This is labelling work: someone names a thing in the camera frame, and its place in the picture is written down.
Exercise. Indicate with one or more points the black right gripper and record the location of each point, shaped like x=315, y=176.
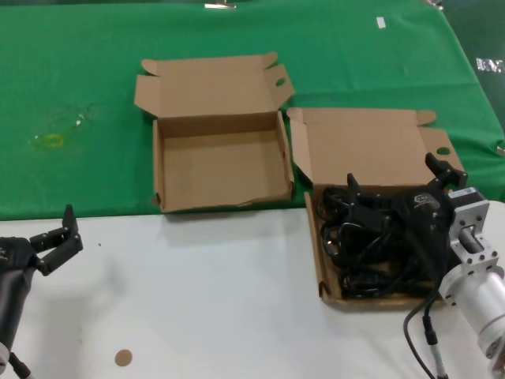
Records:
x=424, y=213

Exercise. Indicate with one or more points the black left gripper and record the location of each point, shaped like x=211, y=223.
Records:
x=16, y=276

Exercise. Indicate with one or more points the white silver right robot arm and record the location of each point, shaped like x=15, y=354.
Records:
x=481, y=300

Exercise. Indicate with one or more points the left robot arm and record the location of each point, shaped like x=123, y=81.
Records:
x=3, y=353

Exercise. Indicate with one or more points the cardboard box, dark stained rim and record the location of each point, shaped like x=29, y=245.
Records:
x=363, y=150

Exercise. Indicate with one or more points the cardboard box, torn rim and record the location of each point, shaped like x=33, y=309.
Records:
x=221, y=166

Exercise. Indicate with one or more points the metal clip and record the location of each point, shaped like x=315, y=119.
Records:
x=501, y=150
x=434, y=2

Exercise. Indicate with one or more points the round brown cardboard disc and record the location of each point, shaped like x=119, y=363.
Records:
x=123, y=358

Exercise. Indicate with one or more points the shiny foil scrap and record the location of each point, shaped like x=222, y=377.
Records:
x=489, y=65

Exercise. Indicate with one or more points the white tape piece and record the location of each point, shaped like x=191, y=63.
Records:
x=381, y=22

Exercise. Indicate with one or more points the green table cloth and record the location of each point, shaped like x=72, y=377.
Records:
x=79, y=59

